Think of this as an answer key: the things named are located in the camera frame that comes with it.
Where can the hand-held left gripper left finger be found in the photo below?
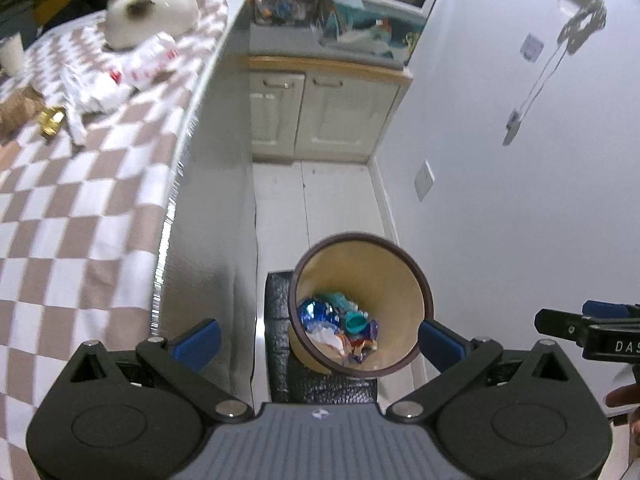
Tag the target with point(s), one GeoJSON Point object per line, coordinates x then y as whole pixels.
{"type": "Point", "coordinates": [197, 342]}

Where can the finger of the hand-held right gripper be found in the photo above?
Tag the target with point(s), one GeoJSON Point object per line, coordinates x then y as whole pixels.
{"type": "Point", "coordinates": [560, 325]}
{"type": "Point", "coordinates": [607, 310]}

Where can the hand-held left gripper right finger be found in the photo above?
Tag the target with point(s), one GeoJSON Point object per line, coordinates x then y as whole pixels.
{"type": "Point", "coordinates": [442, 345]}

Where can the teal plastic cup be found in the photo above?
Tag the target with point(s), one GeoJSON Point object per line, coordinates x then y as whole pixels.
{"type": "Point", "coordinates": [356, 322]}

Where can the brown rimmed beige bin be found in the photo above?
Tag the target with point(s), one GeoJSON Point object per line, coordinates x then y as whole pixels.
{"type": "Point", "coordinates": [360, 270]}

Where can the person's right hand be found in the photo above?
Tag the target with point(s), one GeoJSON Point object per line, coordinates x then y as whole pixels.
{"type": "Point", "coordinates": [622, 396]}

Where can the orange red wrapper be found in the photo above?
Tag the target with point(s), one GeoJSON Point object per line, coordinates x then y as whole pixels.
{"type": "Point", "coordinates": [357, 349]}

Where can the crumpled blue foil wrapper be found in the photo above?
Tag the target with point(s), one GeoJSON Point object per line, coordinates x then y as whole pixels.
{"type": "Point", "coordinates": [315, 312]}

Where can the black textured mat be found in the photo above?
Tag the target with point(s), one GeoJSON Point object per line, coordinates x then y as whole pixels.
{"type": "Point", "coordinates": [325, 385]}

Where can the table with silver embossed side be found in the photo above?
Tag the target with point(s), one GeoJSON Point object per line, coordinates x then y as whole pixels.
{"type": "Point", "coordinates": [215, 210]}

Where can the white baseboard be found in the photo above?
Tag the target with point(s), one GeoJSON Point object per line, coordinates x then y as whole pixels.
{"type": "Point", "coordinates": [385, 200]}

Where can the brown white checkered tablecloth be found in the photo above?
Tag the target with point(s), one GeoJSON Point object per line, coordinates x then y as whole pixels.
{"type": "Point", "coordinates": [75, 210]}

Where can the cream floor cabinet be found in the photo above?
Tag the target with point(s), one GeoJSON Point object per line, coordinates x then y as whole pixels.
{"type": "Point", "coordinates": [345, 115]}

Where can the small gold object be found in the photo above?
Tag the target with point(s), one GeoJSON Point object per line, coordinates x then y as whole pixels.
{"type": "Point", "coordinates": [51, 121]}

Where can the crumpled white plastic bag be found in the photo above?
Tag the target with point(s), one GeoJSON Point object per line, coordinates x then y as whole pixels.
{"type": "Point", "coordinates": [95, 95]}

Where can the white plastic bag red print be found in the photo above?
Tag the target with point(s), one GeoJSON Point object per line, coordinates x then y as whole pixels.
{"type": "Point", "coordinates": [147, 60]}

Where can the brown woven object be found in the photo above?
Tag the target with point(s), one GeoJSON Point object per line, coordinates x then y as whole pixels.
{"type": "Point", "coordinates": [17, 110]}

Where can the white cat figure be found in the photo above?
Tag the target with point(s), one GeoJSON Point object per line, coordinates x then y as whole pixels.
{"type": "Point", "coordinates": [150, 15]}

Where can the white cup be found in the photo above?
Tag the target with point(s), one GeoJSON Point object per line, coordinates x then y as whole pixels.
{"type": "Point", "coordinates": [11, 55]}

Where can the pile of teal packaging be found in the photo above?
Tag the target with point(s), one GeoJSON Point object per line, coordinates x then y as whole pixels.
{"type": "Point", "coordinates": [350, 15]}

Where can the dark cloth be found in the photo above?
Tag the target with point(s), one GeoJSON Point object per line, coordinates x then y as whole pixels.
{"type": "Point", "coordinates": [75, 7]}

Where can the white wall socket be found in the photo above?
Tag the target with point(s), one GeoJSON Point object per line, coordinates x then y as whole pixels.
{"type": "Point", "coordinates": [425, 180]}

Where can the small white wall device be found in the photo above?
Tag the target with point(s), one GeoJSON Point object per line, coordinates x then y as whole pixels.
{"type": "Point", "coordinates": [515, 121]}

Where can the grey wall switch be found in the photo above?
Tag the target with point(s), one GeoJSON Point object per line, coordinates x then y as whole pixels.
{"type": "Point", "coordinates": [531, 47]}

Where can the grey hanging wall object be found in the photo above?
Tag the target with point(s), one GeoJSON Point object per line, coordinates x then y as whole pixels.
{"type": "Point", "coordinates": [582, 25]}

